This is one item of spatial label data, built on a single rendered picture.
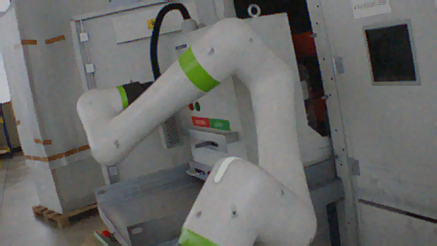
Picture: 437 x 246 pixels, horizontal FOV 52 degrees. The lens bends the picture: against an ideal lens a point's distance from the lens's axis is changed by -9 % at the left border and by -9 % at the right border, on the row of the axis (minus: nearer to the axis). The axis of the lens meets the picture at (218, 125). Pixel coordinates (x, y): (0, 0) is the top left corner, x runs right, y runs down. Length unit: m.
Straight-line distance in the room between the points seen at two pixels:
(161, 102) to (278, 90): 0.28
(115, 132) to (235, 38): 0.39
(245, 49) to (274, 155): 0.25
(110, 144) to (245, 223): 0.53
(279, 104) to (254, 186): 0.34
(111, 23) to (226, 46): 0.98
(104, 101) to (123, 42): 0.69
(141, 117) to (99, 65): 0.83
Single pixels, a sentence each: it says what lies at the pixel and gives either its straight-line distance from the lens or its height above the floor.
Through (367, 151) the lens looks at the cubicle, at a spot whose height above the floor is 0.96.
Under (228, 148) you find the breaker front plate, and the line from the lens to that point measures 1.53.
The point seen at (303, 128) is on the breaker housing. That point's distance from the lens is 1.51.
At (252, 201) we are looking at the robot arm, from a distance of 0.84.
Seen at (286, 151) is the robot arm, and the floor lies 1.07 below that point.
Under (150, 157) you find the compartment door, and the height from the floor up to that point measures 0.94.
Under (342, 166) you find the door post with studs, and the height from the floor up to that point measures 0.89.
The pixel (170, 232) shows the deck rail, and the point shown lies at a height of 0.86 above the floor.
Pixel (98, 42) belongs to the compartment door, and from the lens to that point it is 2.01.
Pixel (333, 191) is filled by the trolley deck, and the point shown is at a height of 0.82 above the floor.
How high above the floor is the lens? 1.31
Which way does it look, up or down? 8 degrees down
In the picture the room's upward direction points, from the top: 12 degrees counter-clockwise
